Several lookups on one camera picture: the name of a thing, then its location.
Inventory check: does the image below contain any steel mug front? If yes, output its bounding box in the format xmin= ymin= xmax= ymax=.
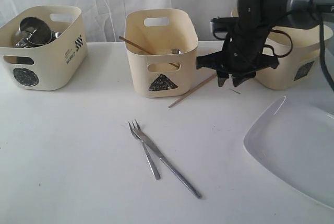
xmin=26 ymin=24 xmax=56 ymax=46

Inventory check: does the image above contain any wooden chopstick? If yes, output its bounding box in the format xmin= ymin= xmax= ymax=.
xmin=168 ymin=74 xmax=217 ymax=109
xmin=118 ymin=36 xmax=182 ymax=68

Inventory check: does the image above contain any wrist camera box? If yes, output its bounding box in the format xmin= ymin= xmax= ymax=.
xmin=210 ymin=17 xmax=238 ymax=41

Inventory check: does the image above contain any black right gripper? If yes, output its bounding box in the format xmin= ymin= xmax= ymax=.
xmin=195 ymin=0 xmax=328 ymax=88

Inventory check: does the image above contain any steel fork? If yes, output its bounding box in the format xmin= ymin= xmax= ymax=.
xmin=128 ymin=122 xmax=161 ymax=180

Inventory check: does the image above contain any white rectangular plate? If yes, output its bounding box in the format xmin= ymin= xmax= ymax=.
xmin=243 ymin=96 xmax=333 ymax=209

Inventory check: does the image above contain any steel bowl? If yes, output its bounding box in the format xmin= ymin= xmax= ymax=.
xmin=11 ymin=31 xmax=61 ymax=48

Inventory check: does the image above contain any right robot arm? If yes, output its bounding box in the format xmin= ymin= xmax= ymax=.
xmin=196 ymin=0 xmax=333 ymax=87

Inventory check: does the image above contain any steel table knife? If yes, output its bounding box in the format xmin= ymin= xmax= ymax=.
xmin=141 ymin=136 xmax=202 ymax=199

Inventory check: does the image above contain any cream bin with square mark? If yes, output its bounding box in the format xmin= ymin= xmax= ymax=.
xmin=255 ymin=26 xmax=320 ymax=90

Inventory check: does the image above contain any steel spoon in bin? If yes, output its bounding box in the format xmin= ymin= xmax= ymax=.
xmin=172 ymin=49 xmax=181 ymax=54

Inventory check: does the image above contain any cream bin with circle mark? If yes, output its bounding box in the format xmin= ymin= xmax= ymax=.
xmin=1 ymin=5 xmax=88 ymax=91

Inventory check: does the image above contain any cream bin with triangle mark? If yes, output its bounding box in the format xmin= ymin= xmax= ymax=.
xmin=124 ymin=8 xmax=198 ymax=98

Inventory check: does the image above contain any steel mug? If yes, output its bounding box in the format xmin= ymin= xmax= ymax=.
xmin=26 ymin=24 xmax=56 ymax=46
xmin=19 ymin=17 xmax=49 ymax=33

